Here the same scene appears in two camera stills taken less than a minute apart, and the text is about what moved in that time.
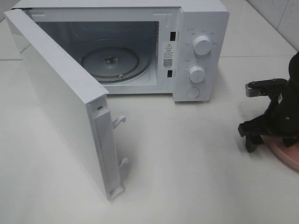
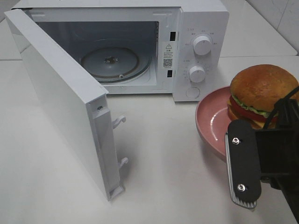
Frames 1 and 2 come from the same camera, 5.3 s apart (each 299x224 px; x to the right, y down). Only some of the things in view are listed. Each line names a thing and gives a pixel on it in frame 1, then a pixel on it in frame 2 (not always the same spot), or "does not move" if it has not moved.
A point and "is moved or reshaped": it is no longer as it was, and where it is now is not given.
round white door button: (193, 92) does not move
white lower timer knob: (197, 74) does not move
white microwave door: (82, 101) does not move
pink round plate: (290, 155) is moved or reshaped
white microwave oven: (177, 47) does not move
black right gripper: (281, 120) -> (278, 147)
